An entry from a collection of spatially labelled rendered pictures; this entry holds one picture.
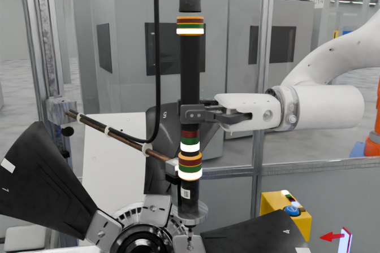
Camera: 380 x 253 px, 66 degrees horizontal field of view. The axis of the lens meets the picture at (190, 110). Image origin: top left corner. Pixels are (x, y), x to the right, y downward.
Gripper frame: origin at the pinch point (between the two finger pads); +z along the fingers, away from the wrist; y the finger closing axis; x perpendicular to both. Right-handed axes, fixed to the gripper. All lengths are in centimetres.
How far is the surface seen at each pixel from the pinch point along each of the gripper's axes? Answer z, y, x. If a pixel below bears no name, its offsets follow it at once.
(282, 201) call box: -36, 30, -40
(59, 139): 38, 56, -24
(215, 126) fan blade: -7.6, 10.8, -6.7
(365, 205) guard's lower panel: -106, 70, -73
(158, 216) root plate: 5.6, 3.4, -23.1
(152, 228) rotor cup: 7.0, -2.4, -21.7
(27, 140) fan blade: 31.9, 11.7, -8.7
